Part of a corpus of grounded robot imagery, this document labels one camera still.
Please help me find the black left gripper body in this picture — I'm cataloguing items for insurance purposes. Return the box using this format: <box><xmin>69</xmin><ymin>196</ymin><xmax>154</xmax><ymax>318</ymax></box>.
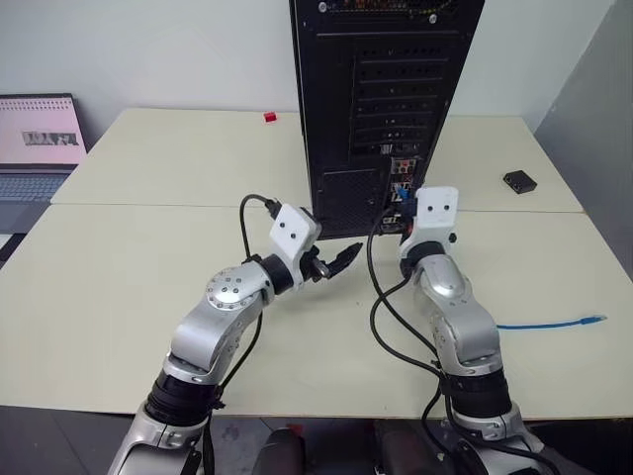
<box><xmin>299</xmin><ymin>245</ymin><xmax>335</xmax><ymax>284</ymax></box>

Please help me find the blue ethernet cable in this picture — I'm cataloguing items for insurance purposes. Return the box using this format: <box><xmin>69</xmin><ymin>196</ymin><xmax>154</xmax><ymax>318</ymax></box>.
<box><xmin>398</xmin><ymin>183</ymin><xmax>608</xmax><ymax>331</ymax></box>

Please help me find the black computer tower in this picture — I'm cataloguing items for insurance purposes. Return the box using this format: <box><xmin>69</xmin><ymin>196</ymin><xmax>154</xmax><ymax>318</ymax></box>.
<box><xmin>289</xmin><ymin>0</ymin><xmax>487</xmax><ymax>239</ymax></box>

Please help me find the small black adapter box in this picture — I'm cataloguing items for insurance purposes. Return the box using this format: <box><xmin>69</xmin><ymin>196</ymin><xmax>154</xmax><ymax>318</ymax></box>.
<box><xmin>502</xmin><ymin>169</ymin><xmax>539</xmax><ymax>195</ymax></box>

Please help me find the dark rounded shape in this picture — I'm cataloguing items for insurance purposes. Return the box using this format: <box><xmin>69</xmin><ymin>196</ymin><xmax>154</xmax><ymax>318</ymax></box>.
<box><xmin>251</xmin><ymin>424</ymin><xmax>307</xmax><ymax>475</ymax></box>

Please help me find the grey laptop with pink screen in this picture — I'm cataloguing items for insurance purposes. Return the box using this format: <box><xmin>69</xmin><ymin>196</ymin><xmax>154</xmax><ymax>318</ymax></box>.
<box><xmin>0</xmin><ymin>92</ymin><xmax>89</xmax><ymax>235</ymax></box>

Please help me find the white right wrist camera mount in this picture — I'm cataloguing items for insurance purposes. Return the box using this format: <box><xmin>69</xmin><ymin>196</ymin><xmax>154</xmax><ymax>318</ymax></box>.
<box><xmin>398</xmin><ymin>185</ymin><xmax>460</xmax><ymax>259</ymax></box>

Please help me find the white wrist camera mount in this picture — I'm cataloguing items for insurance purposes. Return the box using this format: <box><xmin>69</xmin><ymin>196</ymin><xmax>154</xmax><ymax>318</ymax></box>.
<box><xmin>398</xmin><ymin>185</ymin><xmax>460</xmax><ymax>259</ymax></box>
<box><xmin>269</xmin><ymin>203</ymin><xmax>322</xmax><ymax>290</ymax></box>

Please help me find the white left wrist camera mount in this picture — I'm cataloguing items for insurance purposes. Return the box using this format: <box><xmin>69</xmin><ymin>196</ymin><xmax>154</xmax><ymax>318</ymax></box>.
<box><xmin>269</xmin><ymin>203</ymin><xmax>322</xmax><ymax>290</ymax></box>

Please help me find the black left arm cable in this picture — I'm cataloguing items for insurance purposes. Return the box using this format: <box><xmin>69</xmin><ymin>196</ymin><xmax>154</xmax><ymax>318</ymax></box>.
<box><xmin>200</xmin><ymin>194</ymin><xmax>284</xmax><ymax>475</ymax></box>

